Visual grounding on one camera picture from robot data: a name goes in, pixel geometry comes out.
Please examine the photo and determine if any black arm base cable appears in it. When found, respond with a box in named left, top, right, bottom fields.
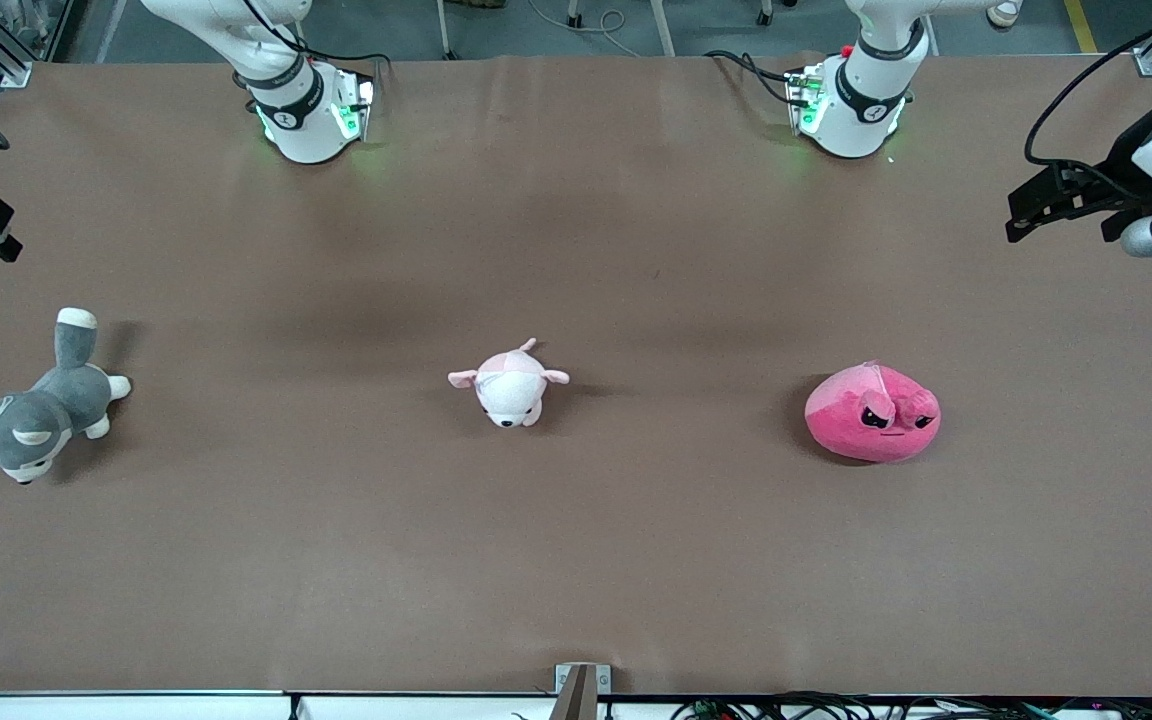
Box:
left=704, top=48, right=802, bottom=107
left=236, top=0, right=393, bottom=73

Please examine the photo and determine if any white floor cable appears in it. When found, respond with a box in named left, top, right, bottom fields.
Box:
left=526, top=0, right=643, bottom=58

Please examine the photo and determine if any black right arm base cable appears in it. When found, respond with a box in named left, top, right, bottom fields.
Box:
left=236, top=0, right=393, bottom=73

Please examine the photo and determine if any grey husky plush toy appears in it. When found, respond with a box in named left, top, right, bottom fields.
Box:
left=0, top=307, right=133, bottom=486

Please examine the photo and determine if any black cable bundle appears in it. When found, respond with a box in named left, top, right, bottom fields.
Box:
left=671, top=690, right=1152, bottom=720

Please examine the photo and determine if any black left arm base cable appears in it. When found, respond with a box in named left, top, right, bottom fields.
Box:
left=704, top=48, right=802, bottom=107

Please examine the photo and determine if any light pink puppy plush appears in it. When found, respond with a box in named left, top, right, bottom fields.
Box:
left=448, top=337, right=571, bottom=430

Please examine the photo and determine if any pink frog plush toy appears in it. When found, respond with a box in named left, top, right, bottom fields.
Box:
left=804, top=360, right=942, bottom=464

